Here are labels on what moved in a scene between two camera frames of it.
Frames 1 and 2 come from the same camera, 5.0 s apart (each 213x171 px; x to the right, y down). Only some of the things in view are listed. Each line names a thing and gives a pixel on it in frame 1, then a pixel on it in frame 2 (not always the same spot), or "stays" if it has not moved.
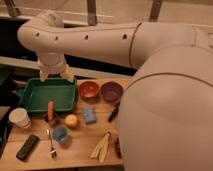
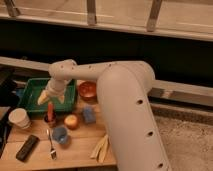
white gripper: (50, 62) -> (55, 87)
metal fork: (52, 152) stays
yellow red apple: (71, 121) stays
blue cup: (60, 134) stays
